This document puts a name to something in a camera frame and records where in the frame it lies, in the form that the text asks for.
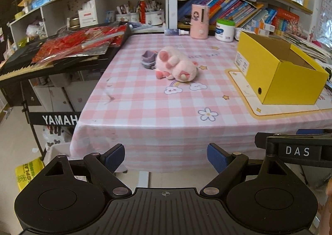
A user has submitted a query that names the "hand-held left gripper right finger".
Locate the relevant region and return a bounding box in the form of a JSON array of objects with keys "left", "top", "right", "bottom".
[{"left": 200, "top": 143, "right": 299, "bottom": 196}]

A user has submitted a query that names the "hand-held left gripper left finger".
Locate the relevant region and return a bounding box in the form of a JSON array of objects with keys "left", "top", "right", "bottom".
[{"left": 43, "top": 144, "right": 133, "bottom": 198}]

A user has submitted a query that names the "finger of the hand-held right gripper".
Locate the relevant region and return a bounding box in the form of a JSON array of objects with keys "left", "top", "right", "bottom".
[{"left": 267, "top": 129, "right": 332, "bottom": 146}]

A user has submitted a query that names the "yellow cardboard box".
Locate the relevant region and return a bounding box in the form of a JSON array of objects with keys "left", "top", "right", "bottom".
[{"left": 234, "top": 31, "right": 330, "bottom": 105}]

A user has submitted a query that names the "large pink pig plush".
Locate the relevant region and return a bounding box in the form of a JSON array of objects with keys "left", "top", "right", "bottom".
[{"left": 155, "top": 46, "right": 200, "bottom": 83}]

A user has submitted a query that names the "person's right hand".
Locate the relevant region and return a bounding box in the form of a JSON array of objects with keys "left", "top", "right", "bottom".
[{"left": 320, "top": 180, "right": 332, "bottom": 235}]

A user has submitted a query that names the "yellow-bordered desk mat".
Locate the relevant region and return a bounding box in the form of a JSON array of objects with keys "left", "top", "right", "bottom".
[{"left": 224, "top": 68, "right": 332, "bottom": 121}]

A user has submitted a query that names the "black keyboard stand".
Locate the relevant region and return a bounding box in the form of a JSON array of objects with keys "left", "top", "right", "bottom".
[{"left": 21, "top": 82, "right": 81, "bottom": 163}]

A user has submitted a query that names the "stack of paper booklets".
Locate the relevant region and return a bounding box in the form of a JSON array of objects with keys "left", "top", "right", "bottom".
[{"left": 283, "top": 31, "right": 332, "bottom": 63}]

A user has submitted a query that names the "yellow plastic bag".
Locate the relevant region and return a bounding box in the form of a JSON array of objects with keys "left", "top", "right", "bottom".
[{"left": 15, "top": 157, "right": 45, "bottom": 191}]

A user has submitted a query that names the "red boxed book set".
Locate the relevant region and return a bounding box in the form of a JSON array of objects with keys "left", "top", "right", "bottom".
[{"left": 275, "top": 8, "right": 300, "bottom": 35}]

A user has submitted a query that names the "pile of red paper decorations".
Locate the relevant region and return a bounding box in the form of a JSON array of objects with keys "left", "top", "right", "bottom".
[{"left": 32, "top": 25, "right": 127, "bottom": 64}]

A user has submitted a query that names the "white jar green lid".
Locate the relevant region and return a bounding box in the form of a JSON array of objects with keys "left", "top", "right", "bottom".
[{"left": 215, "top": 19, "right": 236, "bottom": 43}]

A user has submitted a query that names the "blue spray bottle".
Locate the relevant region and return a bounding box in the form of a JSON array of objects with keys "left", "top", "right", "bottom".
[{"left": 164, "top": 28, "right": 191, "bottom": 36}]

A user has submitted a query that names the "black electronic keyboard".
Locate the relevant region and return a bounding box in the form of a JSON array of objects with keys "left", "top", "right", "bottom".
[{"left": 0, "top": 23, "right": 131, "bottom": 87}]

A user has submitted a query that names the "pink humidifier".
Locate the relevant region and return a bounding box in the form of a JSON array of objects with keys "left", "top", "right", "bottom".
[{"left": 190, "top": 4, "right": 209, "bottom": 40}]

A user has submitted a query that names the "white straw box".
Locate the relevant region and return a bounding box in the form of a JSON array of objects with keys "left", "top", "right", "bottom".
[{"left": 78, "top": 1, "right": 98, "bottom": 28}]

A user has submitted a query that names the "red tassel ornament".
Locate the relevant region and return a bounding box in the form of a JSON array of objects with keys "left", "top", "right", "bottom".
[{"left": 139, "top": 0, "right": 146, "bottom": 24}]

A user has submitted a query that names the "row of colourful books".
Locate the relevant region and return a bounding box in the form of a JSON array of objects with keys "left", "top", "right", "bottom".
[{"left": 179, "top": 0, "right": 277, "bottom": 29}]

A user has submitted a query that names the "alphabet wall poster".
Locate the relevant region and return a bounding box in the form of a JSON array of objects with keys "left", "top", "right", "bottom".
[{"left": 320, "top": 0, "right": 332, "bottom": 41}]

